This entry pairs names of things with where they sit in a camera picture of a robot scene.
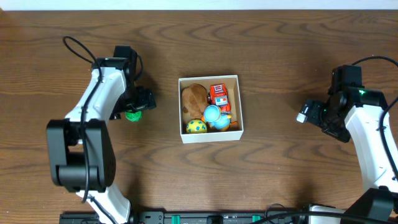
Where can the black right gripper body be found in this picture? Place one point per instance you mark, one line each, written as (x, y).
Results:
(315, 112)

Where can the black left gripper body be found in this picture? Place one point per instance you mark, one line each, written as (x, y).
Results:
(144, 99)

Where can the green ribbed plastic cap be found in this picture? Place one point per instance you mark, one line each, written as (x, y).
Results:
(133, 116)

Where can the brown plush toy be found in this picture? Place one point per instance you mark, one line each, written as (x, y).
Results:
(194, 102)

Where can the yellow ball blue letters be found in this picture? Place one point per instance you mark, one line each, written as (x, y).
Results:
(196, 126)

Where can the orange duck toy blue hat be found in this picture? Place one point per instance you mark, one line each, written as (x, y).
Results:
(215, 118)

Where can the red toy fire truck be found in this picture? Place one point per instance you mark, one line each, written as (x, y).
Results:
(218, 95)

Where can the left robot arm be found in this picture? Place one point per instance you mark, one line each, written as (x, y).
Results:
(80, 151)

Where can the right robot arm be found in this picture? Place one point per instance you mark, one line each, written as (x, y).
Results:
(353, 113)

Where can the white cardboard box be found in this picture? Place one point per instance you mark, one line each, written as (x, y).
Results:
(232, 86)

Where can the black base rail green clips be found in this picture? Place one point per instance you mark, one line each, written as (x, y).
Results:
(172, 218)

